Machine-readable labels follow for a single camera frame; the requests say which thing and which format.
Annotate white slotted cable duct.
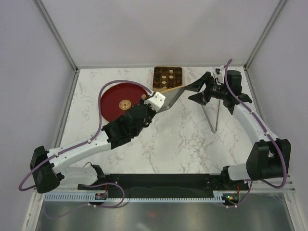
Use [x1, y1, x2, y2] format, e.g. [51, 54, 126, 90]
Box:
[44, 191, 240, 203]

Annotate silver tin lid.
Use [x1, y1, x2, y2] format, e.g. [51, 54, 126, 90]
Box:
[158, 86, 185, 113]

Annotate gold chocolate tin box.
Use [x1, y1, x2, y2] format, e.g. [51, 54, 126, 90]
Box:
[152, 66, 184, 92]

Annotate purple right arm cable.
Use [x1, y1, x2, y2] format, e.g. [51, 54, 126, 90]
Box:
[222, 57, 289, 207]

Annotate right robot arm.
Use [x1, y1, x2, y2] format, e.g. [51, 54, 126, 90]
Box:
[185, 70, 291, 190]

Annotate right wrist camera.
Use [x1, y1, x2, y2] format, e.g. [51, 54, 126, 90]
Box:
[213, 68, 225, 85]

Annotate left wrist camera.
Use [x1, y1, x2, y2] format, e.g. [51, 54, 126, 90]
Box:
[144, 92, 166, 113]

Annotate red round tray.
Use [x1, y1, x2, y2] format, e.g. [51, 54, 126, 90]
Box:
[101, 83, 147, 122]

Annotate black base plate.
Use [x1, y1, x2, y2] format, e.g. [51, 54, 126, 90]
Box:
[77, 173, 249, 196]

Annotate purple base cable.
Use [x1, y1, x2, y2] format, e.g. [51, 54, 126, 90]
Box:
[88, 181, 126, 209]

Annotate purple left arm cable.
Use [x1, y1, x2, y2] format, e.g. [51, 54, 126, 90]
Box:
[18, 79, 154, 192]

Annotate silver metal tongs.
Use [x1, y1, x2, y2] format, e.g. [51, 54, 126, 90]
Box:
[202, 99, 220, 134]

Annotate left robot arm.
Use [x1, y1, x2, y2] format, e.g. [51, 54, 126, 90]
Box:
[30, 103, 160, 193]

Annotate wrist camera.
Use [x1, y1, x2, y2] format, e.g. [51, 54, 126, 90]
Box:
[144, 92, 166, 113]
[213, 68, 225, 85]

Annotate aluminium frame rail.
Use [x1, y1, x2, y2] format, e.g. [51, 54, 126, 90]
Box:
[251, 176, 295, 193]

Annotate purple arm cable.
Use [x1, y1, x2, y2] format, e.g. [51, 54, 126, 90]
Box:
[18, 79, 154, 192]
[222, 57, 289, 207]

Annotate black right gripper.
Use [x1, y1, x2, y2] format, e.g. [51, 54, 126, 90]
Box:
[184, 72, 229, 106]

